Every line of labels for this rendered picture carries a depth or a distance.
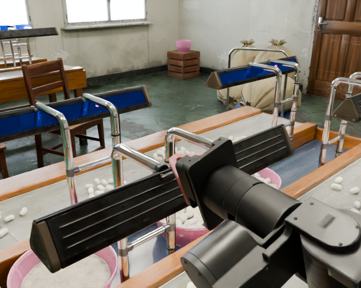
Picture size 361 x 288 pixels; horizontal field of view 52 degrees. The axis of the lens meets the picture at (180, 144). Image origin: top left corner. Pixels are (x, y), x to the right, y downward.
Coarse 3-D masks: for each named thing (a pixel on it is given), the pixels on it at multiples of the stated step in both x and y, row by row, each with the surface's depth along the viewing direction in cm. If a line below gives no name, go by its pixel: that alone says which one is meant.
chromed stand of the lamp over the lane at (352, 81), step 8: (360, 72) 145; (336, 80) 136; (344, 80) 134; (352, 80) 132; (360, 80) 131; (336, 88) 139; (352, 88) 149; (328, 104) 141; (328, 112) 142; (328, 120) 143; (328, 128) 144; (344, 128) 155; (328, 136) 146; (328, 144) 149; (320, 152) 149; (336, 152) 160; (320, 160) 150
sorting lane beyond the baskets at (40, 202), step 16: (224, 128) 196; (240, 128) 196; (256, 128) 196; (288, 128) 196; (176, 144) 176; (192, 144) 176; (128, 160) 159; (80, 176) 145; (96, 176) 145; (128, 176) 145; (144, 176) 145; (32, 192) 133; (48, 192) 133; (64, 192) 133; (80, 192) 133; (0, 208) 123; (16, 208) 123; (32, 208) 123; (48, 208) 123; (0, 224) 115; (16, 224) 115; (0, 240) 107; (16, 240) 107
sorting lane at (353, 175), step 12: (348, 168) 152; (360, 168) 152; (348, 180) 142; (360, 180) 142; (312, 192) 133; (324, 192) 133; (336, 192) 133; (348, 192) 133; (360, 192) 133; (336, 204) 126; (348, 204) 126; (360, 204) 126; (180, 276) 94
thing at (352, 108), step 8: (352, 96) 114; (360, 96) 116; (344, 104) 113; (352, 104) 112; (360, 104) 115; (336, 112) 116; (344, 112) 114; (352, 112) 112; (360, 112) 113; (344, 120) 115; (352, 120) 113; (360, 120) 113
